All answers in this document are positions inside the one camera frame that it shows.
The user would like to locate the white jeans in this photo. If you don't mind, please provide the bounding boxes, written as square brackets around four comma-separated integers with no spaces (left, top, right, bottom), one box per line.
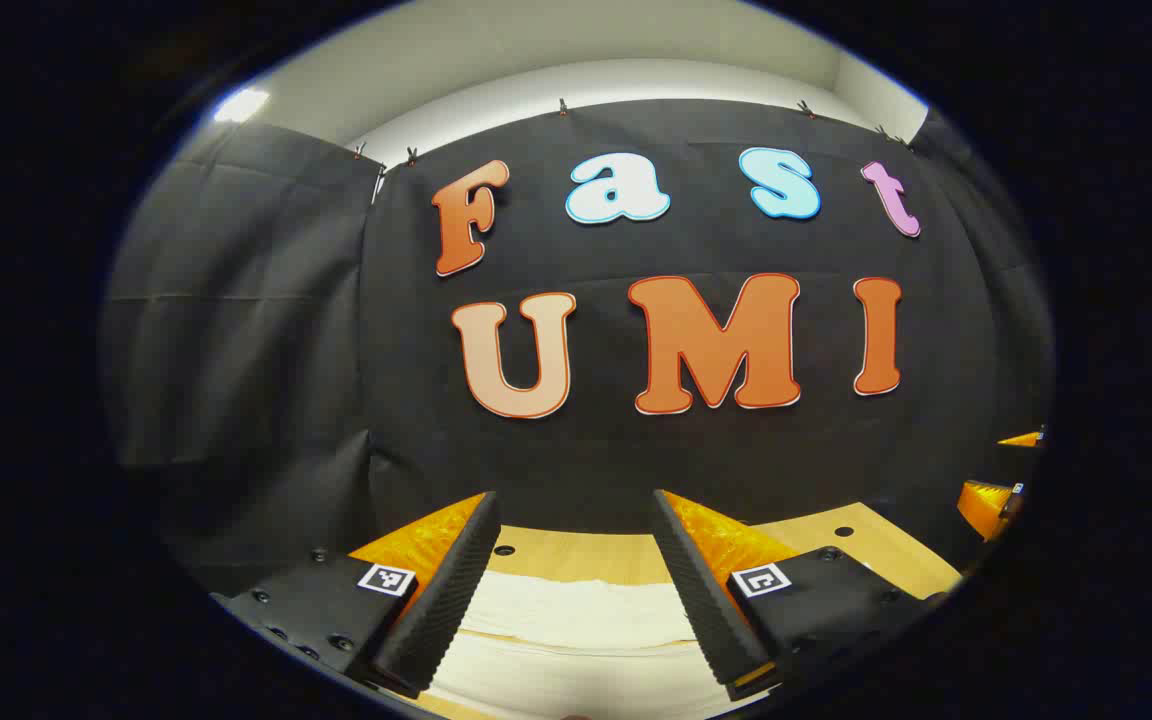
[423,572,772,720]

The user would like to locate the ceiling light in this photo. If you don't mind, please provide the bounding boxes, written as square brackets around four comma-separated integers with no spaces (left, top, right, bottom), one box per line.
[214,88,272,124]

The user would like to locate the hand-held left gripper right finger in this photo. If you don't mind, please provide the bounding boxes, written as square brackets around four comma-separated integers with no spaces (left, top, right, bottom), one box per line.
[650,489,949,701]

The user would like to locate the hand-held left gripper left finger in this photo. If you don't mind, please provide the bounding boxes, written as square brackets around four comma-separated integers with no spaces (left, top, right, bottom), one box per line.
[211,490,503,699]

